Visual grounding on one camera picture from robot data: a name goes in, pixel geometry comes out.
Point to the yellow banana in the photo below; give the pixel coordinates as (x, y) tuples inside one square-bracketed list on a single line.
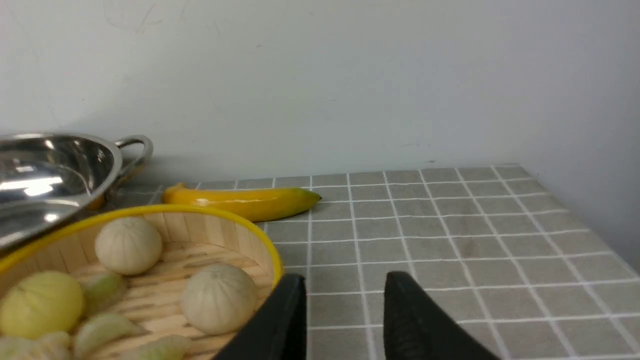
[(258, 205)]

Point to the white bun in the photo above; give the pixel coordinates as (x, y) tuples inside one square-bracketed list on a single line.
[(128, 246), (219, 299)]

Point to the green dumpling middle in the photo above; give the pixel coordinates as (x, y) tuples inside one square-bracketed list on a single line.
[(101, 330)]

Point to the pale dumpling front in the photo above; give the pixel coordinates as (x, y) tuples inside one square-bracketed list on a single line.
[(170, 347)]

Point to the white bun right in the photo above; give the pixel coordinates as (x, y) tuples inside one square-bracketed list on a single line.
[(219, 299)]

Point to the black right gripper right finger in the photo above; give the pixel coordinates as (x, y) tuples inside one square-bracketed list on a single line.
[(415, 327)]

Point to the yellow-green bun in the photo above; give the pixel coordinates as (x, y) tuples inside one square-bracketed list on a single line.
[(43, 303)]

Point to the yellow-rimmed bamboo steamer basket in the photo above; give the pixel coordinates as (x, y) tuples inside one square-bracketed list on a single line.
[(193, 238)]

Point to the green dumpling upper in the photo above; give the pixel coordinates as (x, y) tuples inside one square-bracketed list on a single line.
[(102, 291)]

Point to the stainless steel pot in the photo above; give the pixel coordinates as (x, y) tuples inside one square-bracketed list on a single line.
[(49, 179)]

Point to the white bun back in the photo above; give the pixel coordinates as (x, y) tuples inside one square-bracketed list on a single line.
[(128, 246)]

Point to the green dumpling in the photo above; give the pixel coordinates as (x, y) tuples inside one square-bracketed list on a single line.
[(101, 330), (102, 291)]

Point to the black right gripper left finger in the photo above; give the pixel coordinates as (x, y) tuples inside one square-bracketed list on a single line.
[(278, 330)]

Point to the pale dumpling corner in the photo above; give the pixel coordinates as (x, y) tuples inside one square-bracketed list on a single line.
[(51, 346)]

